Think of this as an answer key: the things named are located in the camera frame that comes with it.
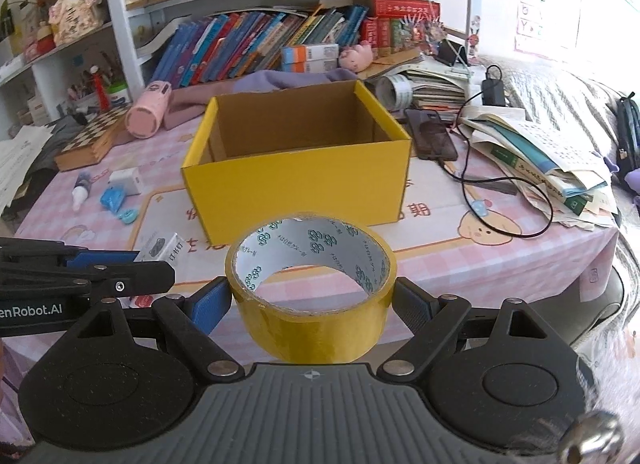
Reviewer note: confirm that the yellow tape roll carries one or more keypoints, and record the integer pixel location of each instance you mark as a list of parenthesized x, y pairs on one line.
[(310, 339)]

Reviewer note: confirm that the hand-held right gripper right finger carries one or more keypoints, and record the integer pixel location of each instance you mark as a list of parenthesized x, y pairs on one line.
[(411, 306)]

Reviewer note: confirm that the black charger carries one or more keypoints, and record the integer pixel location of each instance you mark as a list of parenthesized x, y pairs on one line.
[(493, 92)]

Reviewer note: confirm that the orange and white carton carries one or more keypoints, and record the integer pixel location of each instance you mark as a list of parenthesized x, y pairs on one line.
[(307, 66), (310, 51)]

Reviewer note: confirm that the stack of newspapers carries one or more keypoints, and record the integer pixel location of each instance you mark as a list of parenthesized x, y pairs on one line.
[(440, 86)]

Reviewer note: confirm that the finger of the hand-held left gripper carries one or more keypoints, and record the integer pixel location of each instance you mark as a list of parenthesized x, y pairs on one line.
[(135, 276), (100, 257)]

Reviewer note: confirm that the purple and pink cloth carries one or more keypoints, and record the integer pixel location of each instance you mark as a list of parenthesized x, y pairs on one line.
[(280, 79)]

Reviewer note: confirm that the white paper sheets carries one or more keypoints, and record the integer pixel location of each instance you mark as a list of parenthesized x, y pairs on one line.
[(20, 158)]

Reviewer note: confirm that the small light blue charm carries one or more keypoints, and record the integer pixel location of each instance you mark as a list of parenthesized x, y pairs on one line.
[(479, 208)]

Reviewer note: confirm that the small cartoon figure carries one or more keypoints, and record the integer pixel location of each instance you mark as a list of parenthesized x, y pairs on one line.
[(475, 38)]

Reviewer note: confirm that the brown paper envelope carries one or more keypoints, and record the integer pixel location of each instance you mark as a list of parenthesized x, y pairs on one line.
[(395, 61)]

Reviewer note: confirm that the red bottle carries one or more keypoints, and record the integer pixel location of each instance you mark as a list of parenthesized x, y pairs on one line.
[(101, 91)]

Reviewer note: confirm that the colourful illustrated book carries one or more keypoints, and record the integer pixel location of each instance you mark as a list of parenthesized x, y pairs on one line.
[(417, 32)]

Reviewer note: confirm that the grey striped blanket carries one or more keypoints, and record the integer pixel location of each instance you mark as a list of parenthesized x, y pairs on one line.
[(565, 103)]

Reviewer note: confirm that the floral doll bouquet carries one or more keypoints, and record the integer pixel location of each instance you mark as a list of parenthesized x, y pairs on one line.
[(75, 13)]

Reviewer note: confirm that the wooden chess board box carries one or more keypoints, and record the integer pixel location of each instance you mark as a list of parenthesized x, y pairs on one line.
[(90, 141)]

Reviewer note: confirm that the white shelf unit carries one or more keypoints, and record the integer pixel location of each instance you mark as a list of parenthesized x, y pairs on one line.
[(117, 8)]

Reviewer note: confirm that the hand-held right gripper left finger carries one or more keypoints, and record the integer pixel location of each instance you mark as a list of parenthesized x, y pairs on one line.
[(212, 306)]

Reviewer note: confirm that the red thick book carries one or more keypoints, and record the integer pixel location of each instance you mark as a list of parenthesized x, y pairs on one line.
[(375, 36)]

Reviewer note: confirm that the row of colourful books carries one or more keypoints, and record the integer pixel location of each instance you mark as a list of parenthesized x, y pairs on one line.
[(225, 43)]

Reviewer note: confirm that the black tablet stand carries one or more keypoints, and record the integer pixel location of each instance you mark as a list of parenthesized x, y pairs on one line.
[(450, 53)]

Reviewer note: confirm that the red boxed book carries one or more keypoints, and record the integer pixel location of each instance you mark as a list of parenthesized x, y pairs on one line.
[(400, 7)]

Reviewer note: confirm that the dark backpack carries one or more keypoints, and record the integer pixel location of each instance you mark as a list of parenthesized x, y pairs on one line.
[(629, 133)]

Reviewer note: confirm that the pink cylindrical pencil case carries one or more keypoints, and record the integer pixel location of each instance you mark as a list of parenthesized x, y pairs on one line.
[(147, 113)]

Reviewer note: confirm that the yellow cardboard box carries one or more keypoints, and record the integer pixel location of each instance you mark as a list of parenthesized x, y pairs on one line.
[(300, 178)]

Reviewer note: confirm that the small white staple box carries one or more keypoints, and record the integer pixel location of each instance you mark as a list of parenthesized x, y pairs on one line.
[(157, 248)]

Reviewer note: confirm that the pile of books and papers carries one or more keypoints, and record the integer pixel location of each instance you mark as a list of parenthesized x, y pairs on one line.
[(540, 163)]

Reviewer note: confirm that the small red white packet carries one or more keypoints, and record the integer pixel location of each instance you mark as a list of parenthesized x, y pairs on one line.
[(141, 302)]

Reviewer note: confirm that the pink pig plush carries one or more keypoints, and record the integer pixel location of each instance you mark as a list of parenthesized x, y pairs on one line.
[(356, 56)]

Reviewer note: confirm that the dark grey cloth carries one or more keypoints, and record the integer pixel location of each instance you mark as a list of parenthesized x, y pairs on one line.
[(47, 166)]

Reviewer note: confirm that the white jar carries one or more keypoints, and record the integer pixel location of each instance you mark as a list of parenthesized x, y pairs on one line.
[(119, 95)]

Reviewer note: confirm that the blue plastic packet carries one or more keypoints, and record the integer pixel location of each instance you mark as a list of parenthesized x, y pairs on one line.
[(112, 200)]

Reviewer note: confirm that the black smartphone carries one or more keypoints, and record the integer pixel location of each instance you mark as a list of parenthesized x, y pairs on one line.
[(432, 136)]

